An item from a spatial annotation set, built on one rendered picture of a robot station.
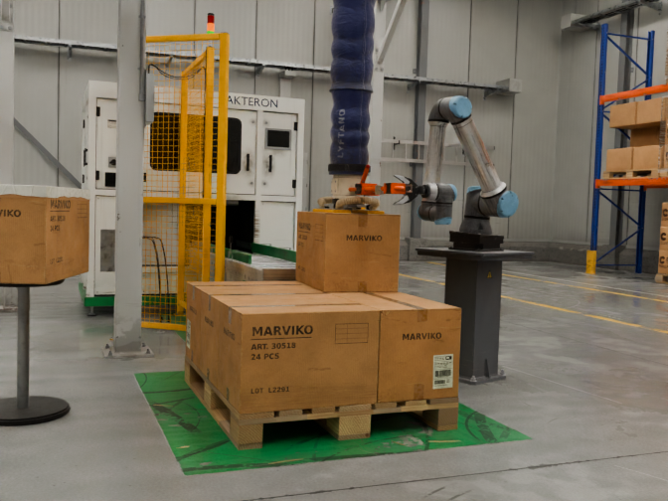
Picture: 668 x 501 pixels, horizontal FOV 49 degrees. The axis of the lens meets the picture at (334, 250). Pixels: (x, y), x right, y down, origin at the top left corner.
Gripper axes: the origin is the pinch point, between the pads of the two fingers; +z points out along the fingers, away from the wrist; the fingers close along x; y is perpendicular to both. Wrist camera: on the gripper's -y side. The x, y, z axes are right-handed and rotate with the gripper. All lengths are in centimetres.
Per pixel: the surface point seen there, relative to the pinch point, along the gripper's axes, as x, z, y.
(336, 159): 15.6, 23.4, 22.6
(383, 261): -37.0, 6.6, -4.8
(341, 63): 66, 23, 20
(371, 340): -65, 38, -65
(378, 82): 120, -142, 347
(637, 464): -107, -52, -123
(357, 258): -35.6, 20.5, -3.8
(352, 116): 38.1, 17.1, 17.7
